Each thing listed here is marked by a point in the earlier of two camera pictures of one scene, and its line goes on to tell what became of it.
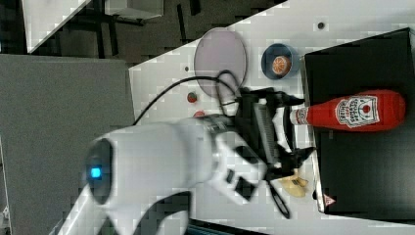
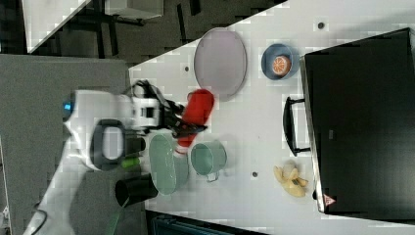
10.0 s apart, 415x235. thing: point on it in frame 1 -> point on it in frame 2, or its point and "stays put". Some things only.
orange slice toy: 282,66 stays put
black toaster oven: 364,174 stays put
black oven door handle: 290,133 stays put
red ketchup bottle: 368,111 -> 199,107
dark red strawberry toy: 192,98 stays put
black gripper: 255,123 -> 167,118
